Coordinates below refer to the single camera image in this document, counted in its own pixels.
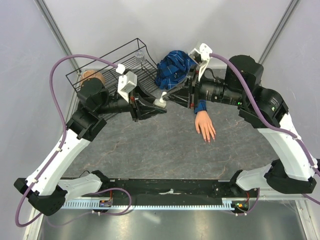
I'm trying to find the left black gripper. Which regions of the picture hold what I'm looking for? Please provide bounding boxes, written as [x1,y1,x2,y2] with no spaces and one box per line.
[96,81,168,122]

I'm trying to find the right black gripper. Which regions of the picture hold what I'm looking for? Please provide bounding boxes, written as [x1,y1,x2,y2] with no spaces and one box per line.
[163,64,247,110]

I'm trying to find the white nail polish bottle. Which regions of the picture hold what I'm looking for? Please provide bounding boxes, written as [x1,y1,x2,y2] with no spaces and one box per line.
[153,98,167,108]

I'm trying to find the white nail polish cap brush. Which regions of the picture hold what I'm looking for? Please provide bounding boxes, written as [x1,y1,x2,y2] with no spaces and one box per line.
[159,91,167,103]

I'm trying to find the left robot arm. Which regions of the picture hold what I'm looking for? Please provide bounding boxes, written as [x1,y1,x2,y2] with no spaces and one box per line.
[14,75,167,216]

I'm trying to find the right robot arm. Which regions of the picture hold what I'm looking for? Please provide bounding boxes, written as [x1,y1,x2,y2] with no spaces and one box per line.
[163,53,320,197]

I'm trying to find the blue plaid shirt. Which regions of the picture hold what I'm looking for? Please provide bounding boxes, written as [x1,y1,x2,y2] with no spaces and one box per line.
[155,50,207,114]

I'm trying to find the mannequin hand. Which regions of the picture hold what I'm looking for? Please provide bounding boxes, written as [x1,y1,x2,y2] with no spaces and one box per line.
[195,110,216,143]

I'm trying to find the clear glass cup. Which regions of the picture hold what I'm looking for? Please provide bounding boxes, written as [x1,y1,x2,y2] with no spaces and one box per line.
[134,49,146,64]

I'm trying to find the brown floral ceramic bowl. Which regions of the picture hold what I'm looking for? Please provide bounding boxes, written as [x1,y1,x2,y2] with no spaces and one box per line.
[79,70,106,87]

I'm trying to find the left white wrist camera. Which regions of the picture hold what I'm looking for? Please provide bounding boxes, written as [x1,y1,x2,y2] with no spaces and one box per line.
[117,71,138,103]

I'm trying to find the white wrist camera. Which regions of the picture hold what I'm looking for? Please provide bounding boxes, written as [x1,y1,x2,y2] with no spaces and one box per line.
[117,71,138,103]
[188,43,213,82]

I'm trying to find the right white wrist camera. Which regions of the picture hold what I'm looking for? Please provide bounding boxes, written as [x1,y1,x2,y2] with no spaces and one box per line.
[188,43,213,82]

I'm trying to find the black wire dish rack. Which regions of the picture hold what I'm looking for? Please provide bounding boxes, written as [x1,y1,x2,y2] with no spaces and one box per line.
[65,37,159,121]

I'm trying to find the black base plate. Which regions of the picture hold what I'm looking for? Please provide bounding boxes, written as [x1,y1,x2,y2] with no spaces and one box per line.
[80,177,260,207]

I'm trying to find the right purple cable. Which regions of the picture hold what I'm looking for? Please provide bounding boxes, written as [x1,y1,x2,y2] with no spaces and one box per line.
[209,52,320,206]

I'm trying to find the purple cable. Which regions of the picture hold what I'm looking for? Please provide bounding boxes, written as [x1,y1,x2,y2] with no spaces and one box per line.
[209,52,320,206]
[14,55,125,228]

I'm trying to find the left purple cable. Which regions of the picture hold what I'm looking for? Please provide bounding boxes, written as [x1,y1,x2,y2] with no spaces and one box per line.
[14,55,125,228]

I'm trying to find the blue slotted cable duct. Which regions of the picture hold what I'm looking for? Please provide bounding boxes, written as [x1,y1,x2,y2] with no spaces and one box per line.
[62,198,250,211]

